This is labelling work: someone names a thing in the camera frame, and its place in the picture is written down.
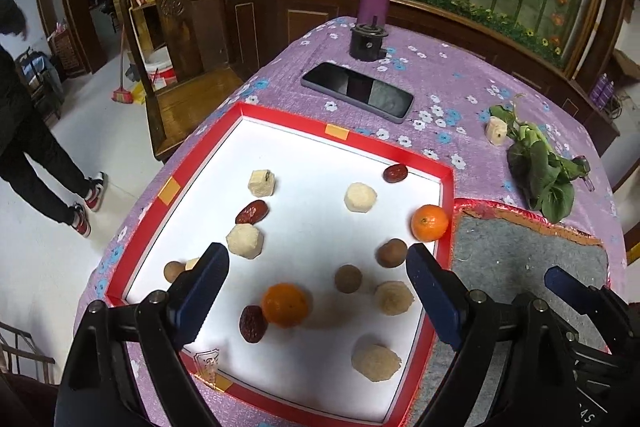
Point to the pale sugarcane chunk with hole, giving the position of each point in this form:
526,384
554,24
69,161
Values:
496,131

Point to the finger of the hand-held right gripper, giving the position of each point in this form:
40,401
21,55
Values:
567,284

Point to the grey felt mat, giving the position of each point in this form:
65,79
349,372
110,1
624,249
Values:
500,247

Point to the small black round device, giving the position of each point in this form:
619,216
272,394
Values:
367,47

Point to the dark metal chair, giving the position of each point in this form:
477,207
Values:
25,352

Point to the red shallow box with white inside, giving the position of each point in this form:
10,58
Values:
310,157

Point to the green leafy vegetable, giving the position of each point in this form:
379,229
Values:
542,177

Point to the black car key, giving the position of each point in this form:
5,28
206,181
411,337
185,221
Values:
582,167

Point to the wicker basket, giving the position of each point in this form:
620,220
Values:
65,52

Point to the mandarin orange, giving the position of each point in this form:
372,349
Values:
430,222
285,304

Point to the carved wooden chair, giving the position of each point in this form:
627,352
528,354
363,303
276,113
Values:
172,2

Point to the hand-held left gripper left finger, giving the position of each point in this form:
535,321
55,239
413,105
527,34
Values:
200,297

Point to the red broom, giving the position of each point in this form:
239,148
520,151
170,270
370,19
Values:
121,94

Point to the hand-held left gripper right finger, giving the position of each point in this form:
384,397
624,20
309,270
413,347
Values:
435,297

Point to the purple floral tablecloth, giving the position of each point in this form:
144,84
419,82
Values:
440,72

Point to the black smartphone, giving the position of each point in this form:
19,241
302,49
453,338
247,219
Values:
350,89

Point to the red date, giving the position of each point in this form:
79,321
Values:
251,323
251,212
396,173

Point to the white bucket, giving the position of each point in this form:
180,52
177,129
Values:
161,69

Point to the brown longan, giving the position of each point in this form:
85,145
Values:
348,278
174,271
390,253

